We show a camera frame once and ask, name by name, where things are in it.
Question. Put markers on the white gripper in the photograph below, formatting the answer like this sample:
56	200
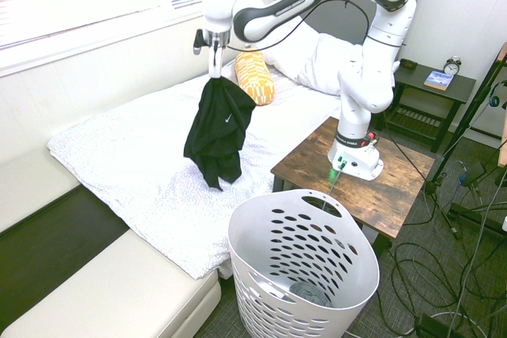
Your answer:
216	57

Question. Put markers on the black sports shirt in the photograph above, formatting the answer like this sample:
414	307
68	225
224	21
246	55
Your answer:
218	128

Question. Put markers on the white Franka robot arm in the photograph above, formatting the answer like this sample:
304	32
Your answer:
356	88

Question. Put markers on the white perforated laundry basket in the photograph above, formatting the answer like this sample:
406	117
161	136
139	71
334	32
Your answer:
348	282

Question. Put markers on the yellow patterned bolster pillow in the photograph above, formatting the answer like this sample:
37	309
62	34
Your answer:
255	80

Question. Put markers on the white pillow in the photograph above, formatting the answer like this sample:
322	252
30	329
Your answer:
313	65

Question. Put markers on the white patterned duvet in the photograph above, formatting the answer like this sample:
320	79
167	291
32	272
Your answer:
130	156

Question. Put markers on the dark grey headboard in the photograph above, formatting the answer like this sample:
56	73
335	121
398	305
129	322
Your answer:
336	21

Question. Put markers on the small black box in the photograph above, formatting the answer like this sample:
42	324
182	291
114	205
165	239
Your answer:
408	65

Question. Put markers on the rustic wooden side table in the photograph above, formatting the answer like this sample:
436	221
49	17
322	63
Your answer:
396	195

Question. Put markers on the small cream bench cushion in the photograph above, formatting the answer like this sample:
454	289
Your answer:
31	191

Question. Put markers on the blue paperback book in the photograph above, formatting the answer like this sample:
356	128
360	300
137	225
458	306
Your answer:
439	80

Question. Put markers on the black alarm clock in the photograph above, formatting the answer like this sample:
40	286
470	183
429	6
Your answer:
452	67

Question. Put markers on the grey cloth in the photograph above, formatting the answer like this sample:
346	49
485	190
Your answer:
309	294

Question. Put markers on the large cream bench cushion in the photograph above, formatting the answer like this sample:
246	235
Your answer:
119	294

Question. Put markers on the black nightstand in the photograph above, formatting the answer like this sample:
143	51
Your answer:
459	88

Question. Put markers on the black tripod stand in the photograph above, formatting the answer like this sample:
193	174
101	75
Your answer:
463	128

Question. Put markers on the black power adapter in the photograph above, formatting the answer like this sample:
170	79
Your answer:
473	173

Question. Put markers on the black headphones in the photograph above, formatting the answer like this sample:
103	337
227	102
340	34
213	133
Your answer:
496	98

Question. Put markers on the light wooden board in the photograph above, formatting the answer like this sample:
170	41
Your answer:
503	148

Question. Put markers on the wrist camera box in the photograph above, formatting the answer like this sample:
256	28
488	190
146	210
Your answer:
198	42

